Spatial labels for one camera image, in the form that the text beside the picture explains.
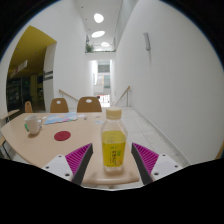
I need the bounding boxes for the round ceiling lights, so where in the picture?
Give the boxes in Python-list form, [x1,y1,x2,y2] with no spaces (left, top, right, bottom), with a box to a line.
[90,12,111,48]

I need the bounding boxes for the dark shop shelf unit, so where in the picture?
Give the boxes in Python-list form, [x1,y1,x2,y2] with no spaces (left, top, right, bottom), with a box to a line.
[6,78,44,112]

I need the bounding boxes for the green potted plant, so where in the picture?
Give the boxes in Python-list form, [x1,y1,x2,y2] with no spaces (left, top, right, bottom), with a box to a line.
[84,42,95,54]

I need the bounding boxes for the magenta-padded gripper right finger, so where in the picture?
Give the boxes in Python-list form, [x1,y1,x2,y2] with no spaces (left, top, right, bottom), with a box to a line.
[130,142,184,186]

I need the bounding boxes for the light blue printed booklet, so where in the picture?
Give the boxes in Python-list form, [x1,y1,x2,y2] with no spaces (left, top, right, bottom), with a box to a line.
[44,112,78,126]

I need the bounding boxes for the flat round red coaster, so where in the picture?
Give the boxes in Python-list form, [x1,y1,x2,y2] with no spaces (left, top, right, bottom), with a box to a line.
[53,130,72,142]

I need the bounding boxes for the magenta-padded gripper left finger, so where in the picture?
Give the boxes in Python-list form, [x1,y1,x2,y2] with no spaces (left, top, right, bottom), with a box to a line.
[41,142,94,186]

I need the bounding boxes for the yellow drink bottle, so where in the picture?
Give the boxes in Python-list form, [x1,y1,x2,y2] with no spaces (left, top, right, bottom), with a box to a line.
[100,106,129,173]

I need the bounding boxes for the white hanging sign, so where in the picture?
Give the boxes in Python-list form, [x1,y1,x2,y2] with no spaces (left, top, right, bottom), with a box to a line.
[8,59,29,78]

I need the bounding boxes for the white mug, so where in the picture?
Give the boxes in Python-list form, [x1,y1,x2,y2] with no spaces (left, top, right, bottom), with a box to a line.
[23,114,48,136]

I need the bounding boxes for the wooden stair handrail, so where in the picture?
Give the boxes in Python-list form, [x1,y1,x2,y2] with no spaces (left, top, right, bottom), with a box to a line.
[114,85,132,107]
[58,88,80,102]

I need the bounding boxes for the wooden chair with oval cutout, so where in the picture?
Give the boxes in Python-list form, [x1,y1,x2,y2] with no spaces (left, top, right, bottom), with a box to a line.
[49,97,70,114]
[76,96,103,113]

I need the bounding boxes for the wooden side table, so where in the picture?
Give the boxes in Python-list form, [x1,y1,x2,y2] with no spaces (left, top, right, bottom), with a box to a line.
[0,108,20,124]

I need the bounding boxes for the dark wall sign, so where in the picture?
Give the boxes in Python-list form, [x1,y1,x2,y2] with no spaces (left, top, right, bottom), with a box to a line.
[43,70,54,81]

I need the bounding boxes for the narrow wooden chair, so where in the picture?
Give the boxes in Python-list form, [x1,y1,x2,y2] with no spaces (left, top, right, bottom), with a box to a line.
[24,100,34,114]

